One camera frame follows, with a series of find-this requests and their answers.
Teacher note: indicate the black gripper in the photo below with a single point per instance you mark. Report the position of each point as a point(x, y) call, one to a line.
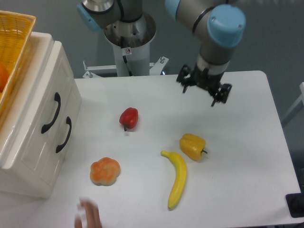
point(202, 78)

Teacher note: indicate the white top drawer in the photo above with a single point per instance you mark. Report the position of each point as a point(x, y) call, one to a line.
point(40, 121)

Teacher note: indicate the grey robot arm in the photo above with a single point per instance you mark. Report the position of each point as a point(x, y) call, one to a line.
point(217, 24)

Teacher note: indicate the white drawer cabinet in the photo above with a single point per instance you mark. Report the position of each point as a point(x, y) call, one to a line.
point(20, 178)

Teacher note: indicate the blurred human hand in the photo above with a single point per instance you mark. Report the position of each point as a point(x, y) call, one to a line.
point(91, 213)

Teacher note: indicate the yellow bell pepper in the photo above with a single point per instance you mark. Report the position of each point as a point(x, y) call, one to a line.
point(193, 146)

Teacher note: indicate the red bell pepper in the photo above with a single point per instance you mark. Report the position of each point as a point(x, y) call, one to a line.
point(129, 118)

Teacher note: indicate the yellow banana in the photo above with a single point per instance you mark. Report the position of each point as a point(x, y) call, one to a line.
point(180, 178)

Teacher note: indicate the orange bread roll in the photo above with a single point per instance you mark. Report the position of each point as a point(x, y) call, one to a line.
point(104, 171)

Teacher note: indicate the black device at edge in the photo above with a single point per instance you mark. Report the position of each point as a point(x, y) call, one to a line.
point(295, 202)

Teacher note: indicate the yellow wicker basket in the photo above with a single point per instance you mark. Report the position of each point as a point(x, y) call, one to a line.
point(15, 30)

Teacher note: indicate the orange fruit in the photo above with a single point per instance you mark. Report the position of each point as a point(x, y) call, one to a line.
point(4, 75)

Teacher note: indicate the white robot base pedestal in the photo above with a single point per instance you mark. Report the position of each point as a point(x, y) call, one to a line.
point(131, 47)

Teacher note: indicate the white frame at right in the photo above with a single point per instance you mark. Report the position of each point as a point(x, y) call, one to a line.
point(295, 108)

